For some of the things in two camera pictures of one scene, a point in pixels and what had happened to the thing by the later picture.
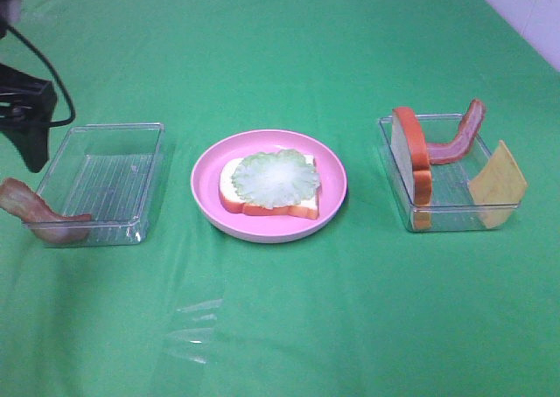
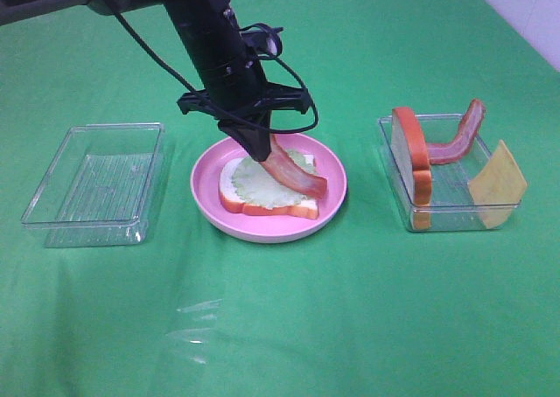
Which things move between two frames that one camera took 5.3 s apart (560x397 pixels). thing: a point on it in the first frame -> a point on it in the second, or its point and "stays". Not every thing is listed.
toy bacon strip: x=46 y=224 -> x=283 y=165
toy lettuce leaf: x=276 y=178 stays
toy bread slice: x=235 y=201 stays
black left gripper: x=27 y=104 -> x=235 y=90
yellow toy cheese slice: x=498 y=187 stays
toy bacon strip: x=437 y=153 stays
